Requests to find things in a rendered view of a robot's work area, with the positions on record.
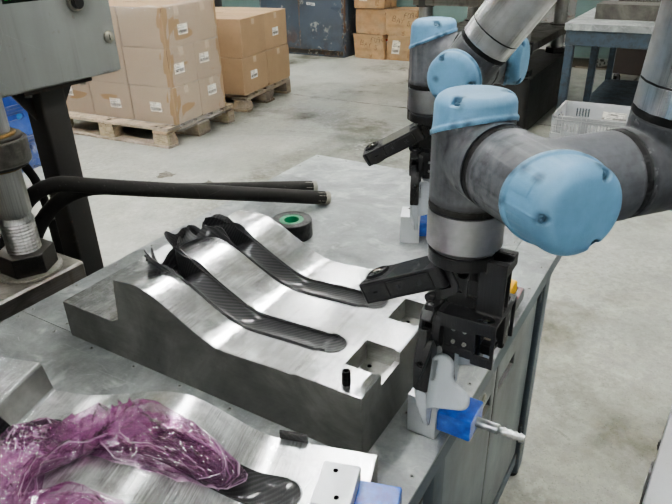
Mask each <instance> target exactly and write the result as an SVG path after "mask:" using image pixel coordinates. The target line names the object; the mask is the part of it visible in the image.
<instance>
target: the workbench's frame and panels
mask: <svg viewBox="0 0 672 504"><path fill-rule="evenodd" d="M561 257H562V256H558V255H557V257H556V258H555V260H554V262H553V264H552V265H551V267H550V269H549V270H548V272H547V274H546V275H545V277H544V279H543V280H542V282H541V284H540V285H539V287H538V289H537V290H536V292H535V294H534V295H533V297H532V299H531V300H530V302H529V304H528V305H527V307H526V309H525V310H524V312H523V314H522V316H521V317H520V319H519V321H518V322H517V324H516V326H515V327H514V329H513V334H512V337H511V336H509V337H508V339H507V341H506V343H505V345H504V347H503V348H502V349H501V351H500V352H499V354H498V356H497V357H496V359H495V361H494V365H493V366H492V370H489V371H488V373H487V374H486V376H485V378H484V379H483V381H482V383H481V384H480V386H479V388H478V389H477V391H476V393H475V394H474V396H473V398H474V399H477V400H480V401H482V402H483V412H482V418H484V419H486V420H489V421H492V422H495V423H497V424H500V425H501V427H503V428H504V426H505V427H506V428H507V429H508V430H509V429H511V430H513V431H514V432H515V430H516V431H517V432H518V433H519V434H520V433H522V434H524V435H525V437H526V431H527V425H528V418H529V412H530V405H531V399H532V393H533V386H534V380H535V374H536V367H537V361H538V355H539V348H540V342H541V335H542V329H543V323H544V316H545V310H546V304H547V297H548V291H549V285H550V278H551V274H552V273H553V271H554V269H555V268H556V266H557V264H558V262H559V261H560V259H561ZM524 444H525V441H524V442H518V440H512V438H507V436H501V434H498V435H496V434H493V433H491V432H488V431H485V430H482V429H480V428H476V430H475V432H474V434H473V436H472V437H471V439H470V441H465V440H463V439H460V438H458V437H455V436H453V435H450V436H449V438H448V440H447V441H446V443H445V445H444V446H443V448H442V450H441V451H440V453H439V455H438V456H437V458H436V460H435V461H434V463H433V465H432V466H431V468H430V470H429V471H428V473H427V475H426V477H425V478H424V480H423V482H422V483H421V485H420V487H419V488H418V490H417V492H416V493H415V495H414V497H413V498H412V500H411V502H410V503H409V504H498V502H499V499H500V497H501V495H502V493H503V490H504V488H505V486H506V484H507V481H508V479H509V477H510V476H515V475H516V474H517V473H518V470H519V468H520V465H521V463H522V456H523V450H524Z"/></svg>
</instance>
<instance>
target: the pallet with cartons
mask: <svg viewBox="0 0 672 504"><path fill-rule="evenodd" d="M215 12H216V22H217V31H218V41H219V48H220V57H221V67H222V75H223V84H224V93H225V100H234V104H233V109H234V111H236V112H250V111H252V110H253V103H252V102H257V103H269V102H271V101H273V100H275V98H274V97H273V95H274V93H284V94H287V93H289V92H291V84H290V79H289V76H290V63H289V47H288V43H287V32H286V14H285V8H249V7H215Z"/></svg>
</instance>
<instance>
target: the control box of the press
mask: <svg viewBox="0 0 672 504"><path fill-rule="evenodd" d="M120 69H121V66H120V61H119V55H118V50H117V44H116V39H115V33H114V28H113V22H112V17H111V11H110V6H109V0H0V93H1V97H2V98H5V97H9V96H11V97H12V98H13V99H14V100H15V101H16V102H17V103H18V104H19V105H20V106H21V107H22V108H23V109H25V110H26V111H27V112H28V116H29V120H30V123H31V127H32V131H33V135H34V139H35V143H36V146H37V150H38V154H39V158H40V162H41V166H42V170H43V173H44V177H45V179H47V178H50V177H56V176H76V177H83V173H82V169H81V164H80V160H79V156H78V151H77V147H76V143H75V138H74V134H73V129H72V125H71V121H70V116H69V112H68V108H67V103H66V101H67V97H68V94H69V91H70V88H71V85H76V84H79V85H85V84H86V82H88V81H92V77H94V76H99V75H103V74H107V73H111V72H116V71H118V70H120ZM21 169H22V170H23V171H24V173H25V174H26V175H27V176H28V178H29V179H30V181H31V183H32V185H34V184H35V183H37V182H39V181H41V180H40V178H39V176H38V175H37V173H36V172H35V171H34V169H33V168H32V167H31V165H30V164H29V163H28V164H27V165H26V166H24V167H23V168H21ZM48 228H49V231H50V234H51V238H52V242H54V246H55V250H56V252H57V253H60V254H63V255H66V256H69V257H72V258H74V259H77V260H80V261H82V262H83V264H84V268H85V272H86V276H89V275H91V274H92V273H94V272H96V271H98V270H100V269H102V268H104V265H103V261H102V256H101V252H100V248H99V243H98V239H97V234H96V230H95V226H94V221H93V217H92V213H91V208H90V204H89V199H88V197H83V198H81V199H78V200H75V201H74V202H72V203H70V204H68V205H67V206H66V207H64V208H63V209H62V210H61V211H60V212H59V213H58V214H57V215H56V216H55V217H54V219H53V220H52V222H51V223H50V225H49V226H48Z"/></svg>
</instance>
